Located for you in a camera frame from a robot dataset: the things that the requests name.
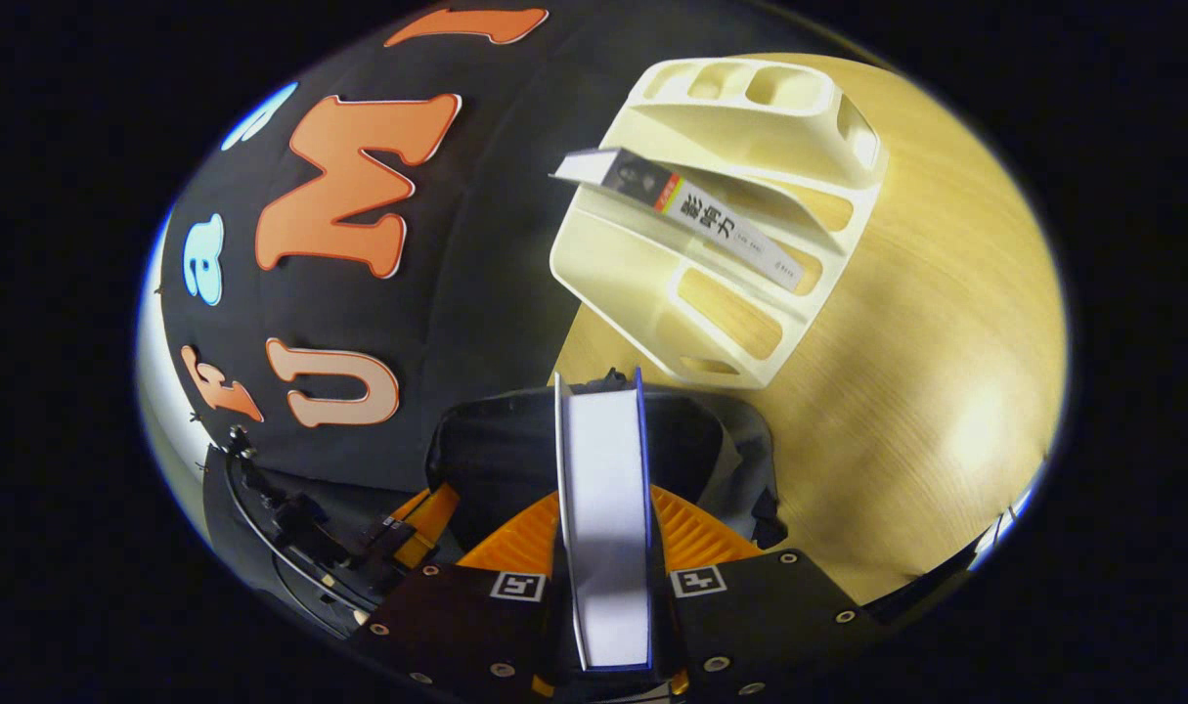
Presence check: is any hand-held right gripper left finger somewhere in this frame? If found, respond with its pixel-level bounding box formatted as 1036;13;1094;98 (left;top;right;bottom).
354;486;569;697

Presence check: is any black backdrop cloth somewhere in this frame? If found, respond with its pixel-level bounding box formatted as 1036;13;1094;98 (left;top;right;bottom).
158;0;849;495

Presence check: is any grey spine book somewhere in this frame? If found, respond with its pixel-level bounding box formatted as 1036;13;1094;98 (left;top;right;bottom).
551;147;824;294

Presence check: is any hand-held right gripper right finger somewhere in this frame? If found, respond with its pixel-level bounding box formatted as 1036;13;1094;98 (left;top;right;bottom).
650;484;883;700

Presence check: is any blue cover book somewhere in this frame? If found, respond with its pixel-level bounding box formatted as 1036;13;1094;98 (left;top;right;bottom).
552;367;653;674

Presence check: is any white bookshelf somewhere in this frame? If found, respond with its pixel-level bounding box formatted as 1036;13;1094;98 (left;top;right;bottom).
550;57;890;390

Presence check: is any grey schoolbag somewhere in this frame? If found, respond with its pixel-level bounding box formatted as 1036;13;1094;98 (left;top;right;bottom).
425;370;788;553

